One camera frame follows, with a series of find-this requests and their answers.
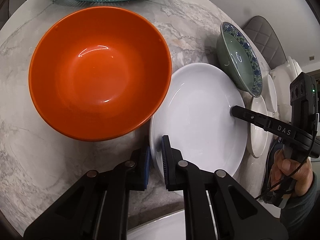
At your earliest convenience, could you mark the small white rice bowl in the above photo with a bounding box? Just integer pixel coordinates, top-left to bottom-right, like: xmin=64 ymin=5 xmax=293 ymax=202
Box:
xmin=265 ymin=75 xmax=278 ymax=113

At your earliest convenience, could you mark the right forearm grey sleeve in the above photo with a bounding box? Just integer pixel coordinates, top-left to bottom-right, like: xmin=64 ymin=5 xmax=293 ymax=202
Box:
xmin=280 ymin=176 xmax=319 ymax=239

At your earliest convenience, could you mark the large white plate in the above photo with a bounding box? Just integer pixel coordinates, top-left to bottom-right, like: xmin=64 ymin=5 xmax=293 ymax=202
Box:
xmin=127 ymin=210 xmax=186 ymax=240

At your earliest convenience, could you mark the white rice cooker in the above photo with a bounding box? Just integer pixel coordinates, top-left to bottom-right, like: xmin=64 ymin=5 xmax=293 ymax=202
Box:
xmin=270 ymin=56 xmax=302 ymax=123

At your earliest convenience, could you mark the small white plate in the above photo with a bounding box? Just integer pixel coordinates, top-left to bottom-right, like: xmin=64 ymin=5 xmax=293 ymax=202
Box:
xmin=150 ymin=63 xmax=248 ymax=176

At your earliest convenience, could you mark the right hand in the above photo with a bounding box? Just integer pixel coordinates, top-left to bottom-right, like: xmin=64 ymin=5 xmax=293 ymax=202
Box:
xmin=270 ymin=149 xmax=315 ymax=197

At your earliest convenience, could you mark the green blue floral bowl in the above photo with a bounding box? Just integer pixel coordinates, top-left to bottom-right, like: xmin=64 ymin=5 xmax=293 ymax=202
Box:
xmin=216 ymin=22 xmax=263 ymax=98

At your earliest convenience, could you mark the deep white serving bowl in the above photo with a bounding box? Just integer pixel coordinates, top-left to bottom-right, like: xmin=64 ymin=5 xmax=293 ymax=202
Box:
xmin=246 ymin=96 xmax=268 ymax=158

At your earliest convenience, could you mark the orange plastic bowl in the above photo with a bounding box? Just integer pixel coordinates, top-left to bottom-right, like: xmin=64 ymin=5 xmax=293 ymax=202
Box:
xmin=28 ymin=7 xmax=172 ymax=141

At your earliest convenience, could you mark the grey quilted chair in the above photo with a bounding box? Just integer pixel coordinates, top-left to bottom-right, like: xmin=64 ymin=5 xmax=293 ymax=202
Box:
xmin=243 ymin=16 xmax=287 ymax=69

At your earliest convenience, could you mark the black cable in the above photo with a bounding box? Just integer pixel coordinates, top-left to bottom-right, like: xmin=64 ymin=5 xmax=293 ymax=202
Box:
xmin=254 ymin=119 xmax=318 ymax=201

